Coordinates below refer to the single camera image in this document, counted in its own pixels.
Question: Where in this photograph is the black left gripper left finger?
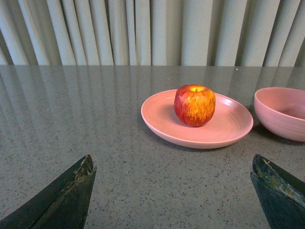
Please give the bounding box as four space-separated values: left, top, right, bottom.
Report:
0 155 96 229

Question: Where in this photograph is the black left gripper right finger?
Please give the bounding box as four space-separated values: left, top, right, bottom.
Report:
250 154 305 229

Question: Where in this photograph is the pink plastic bowl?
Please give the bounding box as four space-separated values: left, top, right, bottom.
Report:
254 87 305 142

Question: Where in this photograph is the red yellow apple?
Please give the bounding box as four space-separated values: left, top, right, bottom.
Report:
174 84 216 127

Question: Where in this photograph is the pink plastic plate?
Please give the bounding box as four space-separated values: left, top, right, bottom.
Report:
141 90 254 149

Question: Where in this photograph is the grey pleated curtain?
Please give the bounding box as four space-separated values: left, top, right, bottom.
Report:
0 0 305 67

